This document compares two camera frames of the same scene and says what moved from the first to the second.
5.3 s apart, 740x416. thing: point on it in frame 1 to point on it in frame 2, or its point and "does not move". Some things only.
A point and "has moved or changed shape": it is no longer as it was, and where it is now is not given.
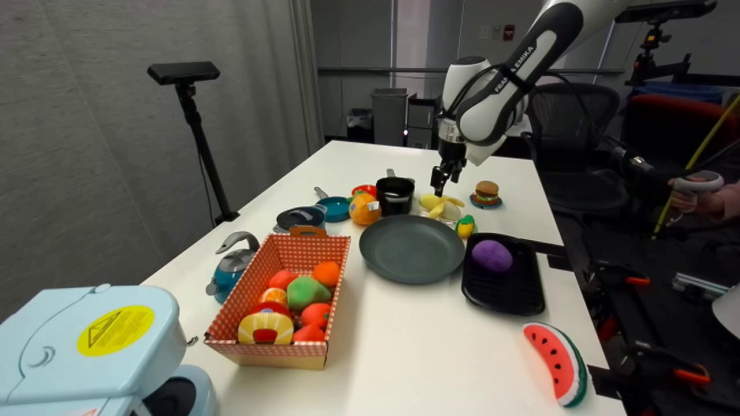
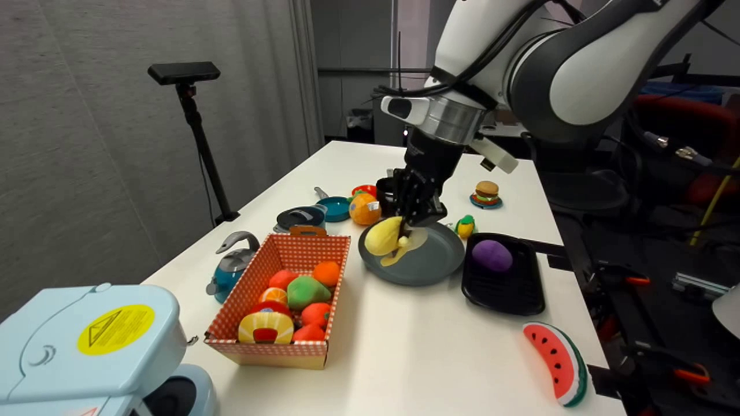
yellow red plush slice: [268, 326] does not move
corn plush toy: [464, 228] does not move
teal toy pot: [232, 265] does not move
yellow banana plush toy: [441, 207] has moved or changed shape
